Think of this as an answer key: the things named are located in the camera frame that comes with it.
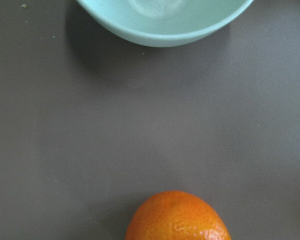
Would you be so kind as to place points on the orange fruit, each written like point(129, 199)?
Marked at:
point(176, 215)

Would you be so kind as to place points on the mint green bowl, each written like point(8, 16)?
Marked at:
point(164, 23)

